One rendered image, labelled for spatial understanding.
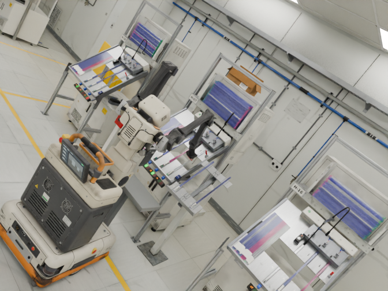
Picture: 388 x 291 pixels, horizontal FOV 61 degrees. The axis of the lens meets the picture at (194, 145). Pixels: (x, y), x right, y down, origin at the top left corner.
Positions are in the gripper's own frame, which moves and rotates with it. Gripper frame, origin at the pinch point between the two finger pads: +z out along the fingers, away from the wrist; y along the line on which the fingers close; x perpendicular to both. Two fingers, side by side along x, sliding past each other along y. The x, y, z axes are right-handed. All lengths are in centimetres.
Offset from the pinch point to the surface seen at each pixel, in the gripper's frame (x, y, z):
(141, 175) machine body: 32, 45, 49
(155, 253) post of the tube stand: 69, -33, 59
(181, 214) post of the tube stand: 36, -32, 21
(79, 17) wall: -122, 537, 127
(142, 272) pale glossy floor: 91, -46, 44
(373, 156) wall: -196, -101, 43
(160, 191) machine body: 29, 13, 46
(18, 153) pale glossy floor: 126, 116, 10
